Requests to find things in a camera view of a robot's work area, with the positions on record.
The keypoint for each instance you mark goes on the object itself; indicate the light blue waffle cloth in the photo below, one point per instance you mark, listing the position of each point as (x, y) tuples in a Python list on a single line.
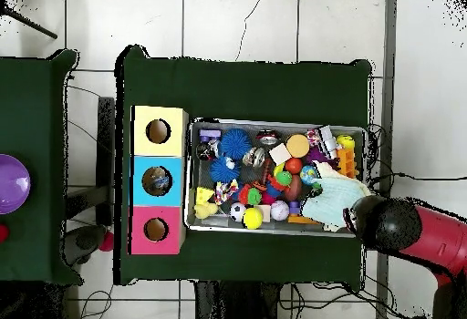
[(328, 202)]

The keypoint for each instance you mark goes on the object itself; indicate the cream waffle cloth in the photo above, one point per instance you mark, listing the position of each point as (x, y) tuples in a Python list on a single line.
[(328, 170)]

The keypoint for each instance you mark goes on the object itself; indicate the bottle with blue label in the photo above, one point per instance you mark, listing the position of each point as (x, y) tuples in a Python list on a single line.
[(160, 181)]

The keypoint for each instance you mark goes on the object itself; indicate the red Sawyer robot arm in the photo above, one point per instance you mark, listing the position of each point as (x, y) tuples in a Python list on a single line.
[(437, 238)]

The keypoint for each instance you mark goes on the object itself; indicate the wooden box with three holes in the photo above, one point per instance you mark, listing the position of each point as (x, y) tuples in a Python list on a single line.
[(175, 144)]

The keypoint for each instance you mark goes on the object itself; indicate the orange grid tray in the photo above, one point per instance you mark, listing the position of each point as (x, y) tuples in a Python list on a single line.
[(346, 164)]

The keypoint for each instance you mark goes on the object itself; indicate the white toy baseball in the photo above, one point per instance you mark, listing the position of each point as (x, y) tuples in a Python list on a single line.
[(280, 210)]

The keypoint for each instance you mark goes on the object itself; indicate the yellow smiley ball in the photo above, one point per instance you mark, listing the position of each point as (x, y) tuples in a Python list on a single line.
[(346, 140)]

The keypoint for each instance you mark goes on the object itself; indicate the silver toy robot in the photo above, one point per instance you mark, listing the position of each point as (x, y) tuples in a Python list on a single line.
[(327, 140)]

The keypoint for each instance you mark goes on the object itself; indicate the orange foam disc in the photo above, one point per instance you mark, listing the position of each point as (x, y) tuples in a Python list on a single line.
[(298, 146)]

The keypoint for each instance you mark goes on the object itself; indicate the yellow tennis ball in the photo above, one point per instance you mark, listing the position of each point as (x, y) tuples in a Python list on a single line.
[(252, 218)]

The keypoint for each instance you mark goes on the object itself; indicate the black and white soccer ball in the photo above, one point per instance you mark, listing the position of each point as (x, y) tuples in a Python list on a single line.
[(238, 211)]

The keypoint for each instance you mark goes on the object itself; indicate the blue spiky rubber ball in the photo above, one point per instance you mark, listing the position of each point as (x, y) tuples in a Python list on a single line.
[(235, 143), (222, 170)]

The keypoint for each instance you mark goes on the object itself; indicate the dark green table cloth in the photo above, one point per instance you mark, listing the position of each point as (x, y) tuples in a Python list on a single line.
[(36, 187), (255, 89)]

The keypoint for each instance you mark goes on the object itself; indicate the black upright panel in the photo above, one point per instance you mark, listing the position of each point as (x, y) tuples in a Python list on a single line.
[(105, 133)]

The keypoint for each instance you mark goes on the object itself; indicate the grey object with red knob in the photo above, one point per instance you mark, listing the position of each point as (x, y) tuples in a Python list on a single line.
[(85, 242)]

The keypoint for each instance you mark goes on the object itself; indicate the purple ball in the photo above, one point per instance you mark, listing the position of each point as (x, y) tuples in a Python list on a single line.
[(12, 184)]

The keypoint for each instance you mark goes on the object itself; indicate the small red ball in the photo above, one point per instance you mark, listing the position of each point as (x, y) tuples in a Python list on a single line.
[(3, 233)]

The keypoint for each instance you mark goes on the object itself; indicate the black tripod leg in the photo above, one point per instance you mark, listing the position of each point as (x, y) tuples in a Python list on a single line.
[(33, 25)]

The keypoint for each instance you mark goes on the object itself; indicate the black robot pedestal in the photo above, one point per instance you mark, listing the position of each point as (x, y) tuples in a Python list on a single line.
[(226, 304)]

